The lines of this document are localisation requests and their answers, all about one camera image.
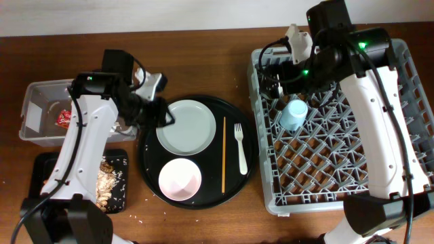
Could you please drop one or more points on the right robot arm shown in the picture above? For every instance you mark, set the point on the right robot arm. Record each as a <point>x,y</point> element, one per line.
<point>398,188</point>

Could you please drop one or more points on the grey dishwasher rack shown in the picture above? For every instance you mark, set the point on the grey dishwasher rack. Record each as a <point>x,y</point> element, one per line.
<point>316,167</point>

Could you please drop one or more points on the black rectangular tray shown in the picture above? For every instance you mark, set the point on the black rectangular tray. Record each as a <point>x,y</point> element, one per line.
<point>45,162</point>

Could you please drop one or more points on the clear plastic waste bin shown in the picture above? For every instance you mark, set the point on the clear plastic waste bin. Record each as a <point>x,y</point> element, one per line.
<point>45,100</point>

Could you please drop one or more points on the red snack wrapper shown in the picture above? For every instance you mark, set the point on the red snack wrapper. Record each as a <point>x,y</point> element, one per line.
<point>63,119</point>

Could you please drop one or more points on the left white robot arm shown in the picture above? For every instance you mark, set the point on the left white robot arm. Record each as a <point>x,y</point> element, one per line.
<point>66,209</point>

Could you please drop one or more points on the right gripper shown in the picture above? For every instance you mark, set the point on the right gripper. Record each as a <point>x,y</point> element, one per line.
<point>286,70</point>

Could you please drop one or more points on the white plastic fork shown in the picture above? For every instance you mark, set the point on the white plastic fork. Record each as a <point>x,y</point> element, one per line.
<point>238,134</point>

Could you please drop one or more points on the wooden chopstick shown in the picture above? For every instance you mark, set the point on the wooden chopstick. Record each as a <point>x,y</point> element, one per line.
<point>223,155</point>

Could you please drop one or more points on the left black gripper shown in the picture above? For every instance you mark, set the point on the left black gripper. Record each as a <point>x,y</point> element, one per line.
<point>159,117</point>

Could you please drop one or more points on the grey round plate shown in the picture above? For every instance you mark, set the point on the grey round plate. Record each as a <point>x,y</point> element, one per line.
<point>193,130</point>

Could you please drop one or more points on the food leftovers pile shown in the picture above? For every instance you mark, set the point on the food leftovers pile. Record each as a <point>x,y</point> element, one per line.
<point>110,187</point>

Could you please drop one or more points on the light blue cup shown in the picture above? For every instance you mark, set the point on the light blue cup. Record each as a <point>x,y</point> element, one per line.
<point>293,115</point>

